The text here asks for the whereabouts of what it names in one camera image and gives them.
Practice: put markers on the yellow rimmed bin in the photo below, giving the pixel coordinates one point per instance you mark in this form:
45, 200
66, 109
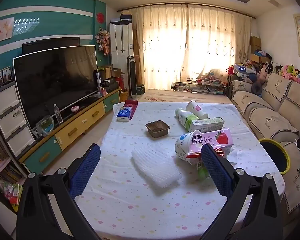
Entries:
272, 155

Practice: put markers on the brown plastic tray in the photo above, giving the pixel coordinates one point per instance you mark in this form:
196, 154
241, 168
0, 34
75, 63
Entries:
157, 128

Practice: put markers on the row of books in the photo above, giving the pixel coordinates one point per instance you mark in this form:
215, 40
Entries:
2, 160

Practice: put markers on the clear water bottle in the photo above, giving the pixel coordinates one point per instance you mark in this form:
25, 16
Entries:
58, 115

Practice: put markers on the red snack wrapper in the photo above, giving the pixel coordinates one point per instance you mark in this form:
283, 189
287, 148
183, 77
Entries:
193, 156

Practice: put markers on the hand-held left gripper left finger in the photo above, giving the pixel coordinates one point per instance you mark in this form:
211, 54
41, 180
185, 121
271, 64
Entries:
86, 172

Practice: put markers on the white paper cup pink print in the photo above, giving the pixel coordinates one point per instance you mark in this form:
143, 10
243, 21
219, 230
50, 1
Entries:
196, 108

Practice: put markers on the small pink object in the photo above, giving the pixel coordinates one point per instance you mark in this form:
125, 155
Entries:
75, 108

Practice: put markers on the white foam fruit net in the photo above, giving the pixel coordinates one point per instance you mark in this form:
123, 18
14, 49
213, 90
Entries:
155, 170

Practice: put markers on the green white carton box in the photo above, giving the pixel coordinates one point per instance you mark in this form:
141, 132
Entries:
205, 124

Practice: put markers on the hanging artificial flowers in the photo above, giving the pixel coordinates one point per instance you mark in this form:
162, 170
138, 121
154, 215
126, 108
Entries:
103, 41

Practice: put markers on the pile of plush toys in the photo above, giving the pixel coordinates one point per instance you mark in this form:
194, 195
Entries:
287, 71

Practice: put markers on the stack of cardboard boxes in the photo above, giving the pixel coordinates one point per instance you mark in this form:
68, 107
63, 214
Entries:
256, 46

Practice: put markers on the red box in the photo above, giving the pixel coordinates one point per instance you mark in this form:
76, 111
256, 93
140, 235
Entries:
131, 103

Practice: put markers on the clear bag with greens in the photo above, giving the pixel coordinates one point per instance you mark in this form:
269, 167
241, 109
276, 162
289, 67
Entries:
43, 127

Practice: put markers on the black white tower fan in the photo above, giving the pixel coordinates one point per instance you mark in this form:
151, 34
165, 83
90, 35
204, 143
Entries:
131, 77

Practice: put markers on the star printed bag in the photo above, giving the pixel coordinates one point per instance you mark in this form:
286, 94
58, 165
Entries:
241, 70

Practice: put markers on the white standing air conditioner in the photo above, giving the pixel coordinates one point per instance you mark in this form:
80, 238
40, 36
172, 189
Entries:
121, 47

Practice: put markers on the beige sofa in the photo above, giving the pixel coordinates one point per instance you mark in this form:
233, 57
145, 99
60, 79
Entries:
270, 115

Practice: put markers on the photo cards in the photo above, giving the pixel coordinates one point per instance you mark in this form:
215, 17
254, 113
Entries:
1, 77

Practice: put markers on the pile of snack packets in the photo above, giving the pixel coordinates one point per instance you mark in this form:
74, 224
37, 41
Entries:
12, 195

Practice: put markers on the pink strawberry milk carton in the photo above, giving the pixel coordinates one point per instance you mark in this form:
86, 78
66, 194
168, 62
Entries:
215, 138

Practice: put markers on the white paper towel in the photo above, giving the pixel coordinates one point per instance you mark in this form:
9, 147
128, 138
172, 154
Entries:
233, 156

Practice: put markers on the green plastic packaging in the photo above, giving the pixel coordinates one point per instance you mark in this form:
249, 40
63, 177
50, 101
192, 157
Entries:
203, 171

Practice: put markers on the white blue yogurt cup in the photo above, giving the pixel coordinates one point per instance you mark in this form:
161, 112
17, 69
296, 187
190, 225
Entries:
183, 145

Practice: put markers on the cream embroidered curtain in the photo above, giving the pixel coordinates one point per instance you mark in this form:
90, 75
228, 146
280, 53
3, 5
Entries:
190, 50

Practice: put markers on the open cardboard box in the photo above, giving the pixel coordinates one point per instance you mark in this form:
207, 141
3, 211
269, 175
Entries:
106, 71

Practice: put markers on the white plastic drawer unit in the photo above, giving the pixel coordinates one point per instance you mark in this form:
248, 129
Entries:
7, 120

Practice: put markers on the cartoon wall poster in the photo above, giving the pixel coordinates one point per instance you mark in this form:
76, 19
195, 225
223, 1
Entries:
1, 30

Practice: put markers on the large curved television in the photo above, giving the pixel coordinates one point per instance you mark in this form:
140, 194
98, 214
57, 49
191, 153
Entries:
55, 80

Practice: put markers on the yellow green television cabinet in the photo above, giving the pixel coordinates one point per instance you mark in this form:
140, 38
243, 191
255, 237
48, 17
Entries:
77, 127

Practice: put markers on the red round wall ornament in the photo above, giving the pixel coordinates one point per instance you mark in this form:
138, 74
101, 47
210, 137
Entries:
100, 17

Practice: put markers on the blue white tissue pack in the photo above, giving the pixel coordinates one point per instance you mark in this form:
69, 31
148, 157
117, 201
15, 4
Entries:
123, 113

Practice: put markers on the black box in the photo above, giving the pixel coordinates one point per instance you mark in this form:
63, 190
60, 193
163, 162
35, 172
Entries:
111, 86

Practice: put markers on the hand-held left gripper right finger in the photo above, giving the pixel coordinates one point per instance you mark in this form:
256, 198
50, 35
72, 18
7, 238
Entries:
213, 172

